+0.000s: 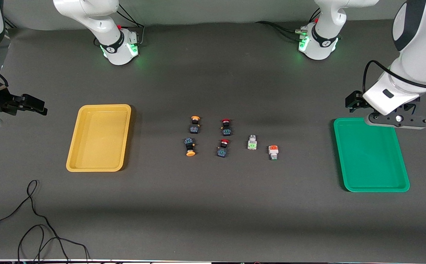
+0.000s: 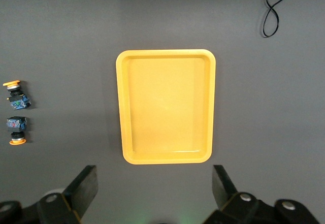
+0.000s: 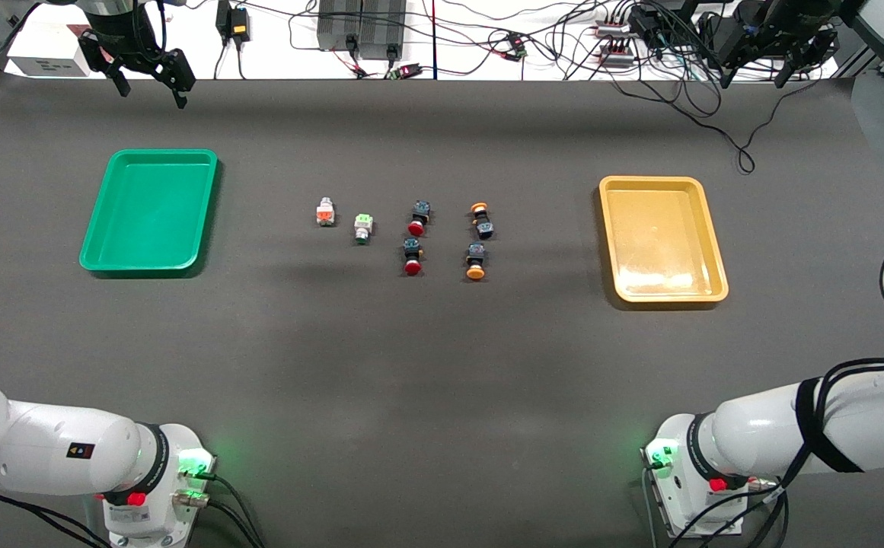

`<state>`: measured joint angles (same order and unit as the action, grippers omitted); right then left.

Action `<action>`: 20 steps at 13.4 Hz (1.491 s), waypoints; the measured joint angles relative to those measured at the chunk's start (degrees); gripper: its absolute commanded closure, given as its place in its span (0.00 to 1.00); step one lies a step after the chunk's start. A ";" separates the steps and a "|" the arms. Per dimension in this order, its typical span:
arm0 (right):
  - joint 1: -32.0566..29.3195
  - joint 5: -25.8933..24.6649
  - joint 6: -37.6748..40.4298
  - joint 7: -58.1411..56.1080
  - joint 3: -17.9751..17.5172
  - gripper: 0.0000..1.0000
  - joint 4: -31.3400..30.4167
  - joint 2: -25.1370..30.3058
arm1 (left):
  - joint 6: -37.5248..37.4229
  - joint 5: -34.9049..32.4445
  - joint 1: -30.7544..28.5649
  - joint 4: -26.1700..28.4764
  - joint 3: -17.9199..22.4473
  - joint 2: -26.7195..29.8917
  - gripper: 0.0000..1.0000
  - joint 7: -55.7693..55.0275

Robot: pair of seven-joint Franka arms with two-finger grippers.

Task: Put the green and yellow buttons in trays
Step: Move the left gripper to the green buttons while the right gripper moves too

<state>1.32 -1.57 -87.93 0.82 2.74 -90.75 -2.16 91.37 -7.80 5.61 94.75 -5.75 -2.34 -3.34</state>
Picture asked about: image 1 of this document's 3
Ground green plastic tray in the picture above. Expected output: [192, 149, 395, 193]
[333, 117, 410, 193]

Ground yellow plastic tray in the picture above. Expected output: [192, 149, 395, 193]
[66, 104, 132, 172]

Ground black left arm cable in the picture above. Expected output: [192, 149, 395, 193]
[362, 60, 426, 93]

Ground loose black cable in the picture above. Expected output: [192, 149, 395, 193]
[0, 180, 90, 263]

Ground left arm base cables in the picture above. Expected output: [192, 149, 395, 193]
[256, 7, 321, 41]

